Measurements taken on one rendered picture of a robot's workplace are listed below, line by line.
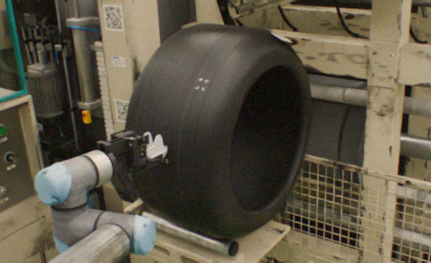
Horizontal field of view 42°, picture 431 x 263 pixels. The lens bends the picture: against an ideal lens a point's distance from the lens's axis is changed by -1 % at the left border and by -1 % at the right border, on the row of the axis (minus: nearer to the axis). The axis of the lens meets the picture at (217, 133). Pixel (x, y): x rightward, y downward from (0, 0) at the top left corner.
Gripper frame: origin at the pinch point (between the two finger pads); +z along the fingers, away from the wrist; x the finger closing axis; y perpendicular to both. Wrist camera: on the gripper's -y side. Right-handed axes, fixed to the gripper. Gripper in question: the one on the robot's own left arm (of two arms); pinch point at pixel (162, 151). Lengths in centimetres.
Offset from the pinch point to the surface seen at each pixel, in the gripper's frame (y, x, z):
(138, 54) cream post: 17.7, 28.4, 22.4
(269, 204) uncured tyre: -23.1, -12.1, 33.2
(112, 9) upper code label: 30, 35, 19
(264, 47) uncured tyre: 23.5, -11.3, 27.1
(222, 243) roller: -31.4, -5.8, 18.4
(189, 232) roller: -31.6, 5.9, 18.2
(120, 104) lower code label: 1.5, 36.1, 21.9
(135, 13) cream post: 29.6, 28.5, 21.6
